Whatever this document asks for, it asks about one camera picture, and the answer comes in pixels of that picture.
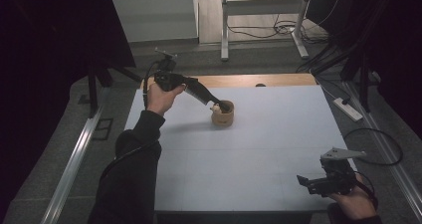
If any white metal stand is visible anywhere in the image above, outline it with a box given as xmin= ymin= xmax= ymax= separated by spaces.
xmin=220 ymin=0 xmax=315 ymax=62

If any white table mat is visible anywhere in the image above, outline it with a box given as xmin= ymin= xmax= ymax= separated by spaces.
xmin=123 ymin=85 xmax=358 ymax=213

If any dark floor socket cover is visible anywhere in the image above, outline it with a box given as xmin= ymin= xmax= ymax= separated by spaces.
xmin=91 ymin=117 xmax=114 ymax=141

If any black metal stand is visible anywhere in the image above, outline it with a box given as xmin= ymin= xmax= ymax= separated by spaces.
xmin=311 ymin=43 xmax=374 ymax=114

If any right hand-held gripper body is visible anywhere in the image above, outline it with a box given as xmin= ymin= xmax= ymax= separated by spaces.
xmin=307 ymin=146 xmax=367 ymax=198

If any black cable loop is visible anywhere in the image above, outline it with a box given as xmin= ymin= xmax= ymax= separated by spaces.
xmin=342 ymin=127 xmax=404 ymax=167

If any black tripod stand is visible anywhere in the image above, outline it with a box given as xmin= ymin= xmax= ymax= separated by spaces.
xmin=87 ymin=62 xmax=143 ymax=119

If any tangle of black floor cables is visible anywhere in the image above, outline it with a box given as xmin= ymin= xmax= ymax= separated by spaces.
xmin=227 ymin=16 xmax=330 ymax=45

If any person's left hand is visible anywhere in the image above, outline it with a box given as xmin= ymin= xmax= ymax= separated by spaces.
xmin=145 ymin=82 xmax=187 ymax=117

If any wooden table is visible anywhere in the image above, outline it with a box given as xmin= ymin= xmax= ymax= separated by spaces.
xmin=140 ymin=73 xmax=318 ymax=90

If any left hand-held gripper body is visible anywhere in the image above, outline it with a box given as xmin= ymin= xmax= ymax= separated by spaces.
xmin=153 ymin=48 xmax=187 ymax=93

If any dark curtain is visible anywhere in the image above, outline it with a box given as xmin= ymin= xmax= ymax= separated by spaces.
xmin=306 ymin=0 xmax=422 ymax=140
xmin=0 ymin=0 xmax=137 ymax=218

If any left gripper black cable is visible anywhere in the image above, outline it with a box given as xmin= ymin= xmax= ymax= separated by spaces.
xmin=99 ymin=60 xmax=162 ymax=182

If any brown cup with bear figure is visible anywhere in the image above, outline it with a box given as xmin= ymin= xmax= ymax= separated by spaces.
xmin=209 ymin=99 xmax=236 ymax=128

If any white power strip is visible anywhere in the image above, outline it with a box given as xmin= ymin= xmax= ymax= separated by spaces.
xmin=332 ymin=97 xmax=364 ymax=122

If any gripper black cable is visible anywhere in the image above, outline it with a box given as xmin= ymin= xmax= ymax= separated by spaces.
xmin=353 ymin=171 xmax=379 ymax=208
xmin=99 ymin=60 xmax=162 ymax=182

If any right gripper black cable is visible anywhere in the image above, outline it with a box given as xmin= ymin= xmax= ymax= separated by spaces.
xmin=353 ymin=171 xmax=379 ymax=208

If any white wall panel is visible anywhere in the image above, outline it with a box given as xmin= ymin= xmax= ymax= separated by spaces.
xmin=110 ymin=0 xmax=201 ymax=43

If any person's right hand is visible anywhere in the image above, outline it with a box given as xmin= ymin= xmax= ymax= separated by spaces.
xmin=330 ymin=173 xmax=378 ymax=221

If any aluminium rail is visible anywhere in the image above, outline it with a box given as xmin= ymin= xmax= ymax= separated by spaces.
xmin=342 ymin=80 xmax=422 ymax=220
xmin=40 ymin=87 xmax=111 ymax=224

